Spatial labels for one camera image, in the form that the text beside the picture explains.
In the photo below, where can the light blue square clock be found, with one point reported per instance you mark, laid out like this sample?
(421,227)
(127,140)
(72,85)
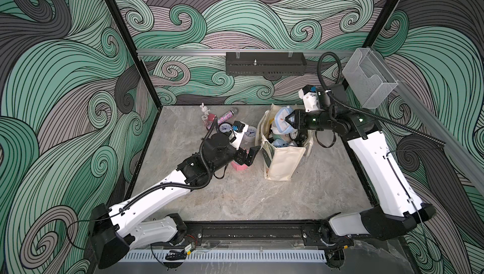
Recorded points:
(279,125)

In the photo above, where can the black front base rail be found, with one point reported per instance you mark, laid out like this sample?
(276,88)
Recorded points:
(310,232)

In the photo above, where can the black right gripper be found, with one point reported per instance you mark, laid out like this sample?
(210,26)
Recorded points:
(298,117)

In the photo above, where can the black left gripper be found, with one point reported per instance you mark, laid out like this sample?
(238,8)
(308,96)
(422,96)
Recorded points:
(247,155)

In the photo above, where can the white slotted cable duct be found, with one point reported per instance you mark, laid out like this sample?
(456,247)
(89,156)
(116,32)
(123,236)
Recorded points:
(227,256)

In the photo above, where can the small black twin-bell clock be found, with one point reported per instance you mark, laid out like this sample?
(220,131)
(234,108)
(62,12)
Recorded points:
(225,128)

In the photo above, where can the pink twin-bell alarm clock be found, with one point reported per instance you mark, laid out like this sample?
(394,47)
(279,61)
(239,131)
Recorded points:
(238,167)

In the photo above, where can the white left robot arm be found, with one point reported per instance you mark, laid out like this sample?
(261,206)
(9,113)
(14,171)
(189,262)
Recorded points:
(114,231)

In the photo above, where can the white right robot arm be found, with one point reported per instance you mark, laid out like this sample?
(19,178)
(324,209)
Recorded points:
(399,209)

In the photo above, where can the clear plastic wall holder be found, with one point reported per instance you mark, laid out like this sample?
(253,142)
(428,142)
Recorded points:
(370,77)

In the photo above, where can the black perforated wall shelf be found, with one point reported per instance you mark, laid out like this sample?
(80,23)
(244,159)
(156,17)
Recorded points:
(265,64)

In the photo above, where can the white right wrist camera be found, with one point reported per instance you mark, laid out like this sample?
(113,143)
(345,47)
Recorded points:
(308,94)

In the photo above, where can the blue square alarm clock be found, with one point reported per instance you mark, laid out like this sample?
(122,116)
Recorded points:
(281,143)

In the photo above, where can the cream floral canvas bag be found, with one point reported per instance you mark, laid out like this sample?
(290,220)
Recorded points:
(279,164)

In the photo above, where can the small white round clock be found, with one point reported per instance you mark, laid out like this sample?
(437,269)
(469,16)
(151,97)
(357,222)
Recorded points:
(250,135)

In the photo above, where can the white bunny figurine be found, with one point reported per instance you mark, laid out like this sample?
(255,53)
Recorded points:
(207,117)

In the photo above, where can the aluminium right rail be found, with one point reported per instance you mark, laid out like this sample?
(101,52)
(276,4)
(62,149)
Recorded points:
(449,104)

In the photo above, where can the aluminium rail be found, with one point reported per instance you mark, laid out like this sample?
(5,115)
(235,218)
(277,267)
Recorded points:
(449,104)
(191,52)

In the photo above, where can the aluminium back rail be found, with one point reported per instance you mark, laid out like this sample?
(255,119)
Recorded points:
(191,52)

